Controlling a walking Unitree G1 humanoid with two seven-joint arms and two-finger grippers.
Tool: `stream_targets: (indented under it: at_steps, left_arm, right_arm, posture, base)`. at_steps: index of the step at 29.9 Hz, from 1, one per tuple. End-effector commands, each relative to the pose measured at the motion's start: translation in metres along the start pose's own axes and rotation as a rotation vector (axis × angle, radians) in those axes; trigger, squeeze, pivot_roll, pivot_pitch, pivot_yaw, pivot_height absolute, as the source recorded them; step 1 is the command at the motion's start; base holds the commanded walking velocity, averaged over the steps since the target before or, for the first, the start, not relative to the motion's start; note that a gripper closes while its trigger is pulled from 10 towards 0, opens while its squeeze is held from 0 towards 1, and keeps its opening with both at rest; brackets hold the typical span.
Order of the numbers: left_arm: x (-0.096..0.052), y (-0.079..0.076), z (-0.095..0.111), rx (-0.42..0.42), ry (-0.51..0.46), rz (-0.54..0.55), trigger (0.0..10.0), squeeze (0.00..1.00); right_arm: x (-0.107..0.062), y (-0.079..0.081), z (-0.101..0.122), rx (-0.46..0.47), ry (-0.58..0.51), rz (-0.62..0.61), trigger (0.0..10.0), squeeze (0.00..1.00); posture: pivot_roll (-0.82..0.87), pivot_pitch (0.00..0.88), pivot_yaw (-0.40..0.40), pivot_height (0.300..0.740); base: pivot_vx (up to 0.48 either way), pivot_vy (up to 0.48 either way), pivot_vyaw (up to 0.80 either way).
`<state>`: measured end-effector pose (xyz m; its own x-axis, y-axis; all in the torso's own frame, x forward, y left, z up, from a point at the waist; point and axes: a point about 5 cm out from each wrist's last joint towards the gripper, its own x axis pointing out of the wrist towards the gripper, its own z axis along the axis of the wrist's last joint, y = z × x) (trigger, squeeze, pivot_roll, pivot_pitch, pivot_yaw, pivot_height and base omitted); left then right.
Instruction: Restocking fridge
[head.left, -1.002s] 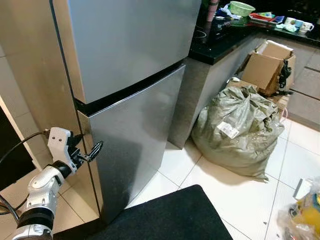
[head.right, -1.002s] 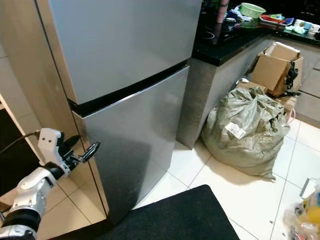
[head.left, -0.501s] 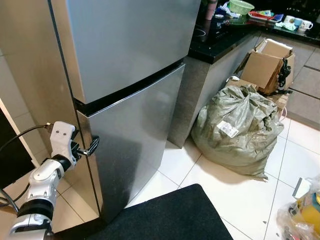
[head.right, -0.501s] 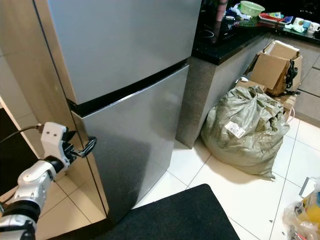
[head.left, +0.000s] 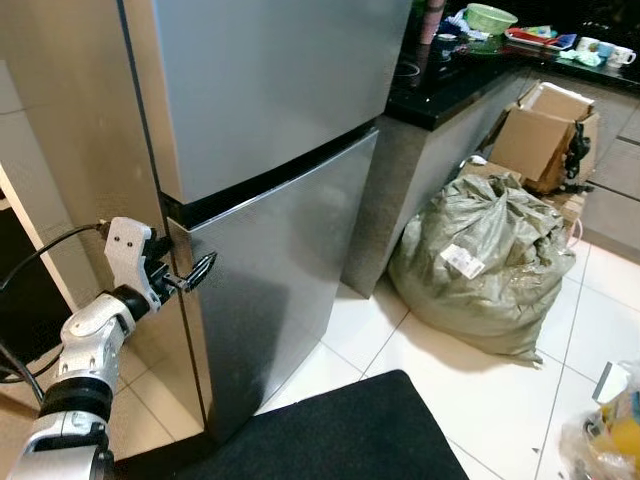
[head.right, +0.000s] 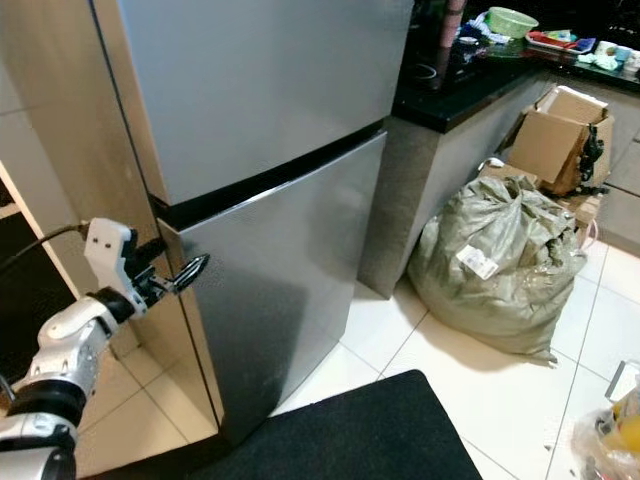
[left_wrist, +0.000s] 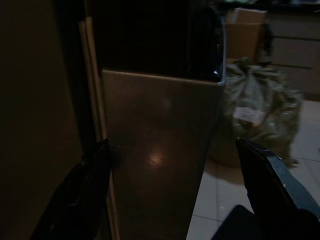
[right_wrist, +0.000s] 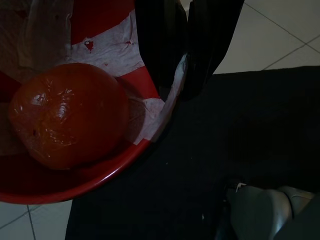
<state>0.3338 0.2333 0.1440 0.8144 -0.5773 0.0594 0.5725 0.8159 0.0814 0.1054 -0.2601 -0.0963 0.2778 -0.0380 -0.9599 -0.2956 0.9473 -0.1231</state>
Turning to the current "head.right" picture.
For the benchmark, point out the silver fridge door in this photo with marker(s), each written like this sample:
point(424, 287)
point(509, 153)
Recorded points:
point(280, 280)

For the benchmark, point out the silver fridge cabinet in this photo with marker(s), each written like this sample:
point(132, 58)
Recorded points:
point(80, 120)

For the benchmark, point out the silver freezer door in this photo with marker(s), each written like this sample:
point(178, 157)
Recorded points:
point(260, 80)

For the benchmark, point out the black floor mat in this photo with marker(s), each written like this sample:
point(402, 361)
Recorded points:
point(350, 430)

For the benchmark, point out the grey counter base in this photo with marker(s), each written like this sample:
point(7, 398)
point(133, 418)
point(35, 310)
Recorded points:
point(435, 190)

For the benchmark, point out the black kitchen countertop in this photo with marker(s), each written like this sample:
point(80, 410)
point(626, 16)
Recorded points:
point(445, 95)

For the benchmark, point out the green woven sack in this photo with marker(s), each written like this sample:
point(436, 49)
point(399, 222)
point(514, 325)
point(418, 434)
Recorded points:
point(510, 290)

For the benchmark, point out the pink cylindrical container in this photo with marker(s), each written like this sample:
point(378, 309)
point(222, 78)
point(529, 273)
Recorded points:
point(452, 22)

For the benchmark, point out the brown cardboard box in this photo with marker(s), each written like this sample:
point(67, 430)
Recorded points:
point(550, 140)

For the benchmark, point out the green plastic bowl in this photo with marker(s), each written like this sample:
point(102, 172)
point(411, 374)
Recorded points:
point(512, 20)

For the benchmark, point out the black tangled object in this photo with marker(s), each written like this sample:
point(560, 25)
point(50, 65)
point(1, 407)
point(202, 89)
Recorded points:
point(592, 158)

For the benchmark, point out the red tray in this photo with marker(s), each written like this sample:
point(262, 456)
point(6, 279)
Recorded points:
point(552, 41)

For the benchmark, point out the grey kitchen cabinet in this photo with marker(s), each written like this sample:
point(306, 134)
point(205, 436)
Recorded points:
point(625, 190)

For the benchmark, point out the clear plastic grocery bag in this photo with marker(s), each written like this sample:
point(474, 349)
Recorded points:
point(610, 450)

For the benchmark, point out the white mug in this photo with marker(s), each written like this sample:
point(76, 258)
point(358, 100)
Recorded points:
point(607, 49)

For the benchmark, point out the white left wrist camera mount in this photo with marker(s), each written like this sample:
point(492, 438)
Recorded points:
point(108, 245)

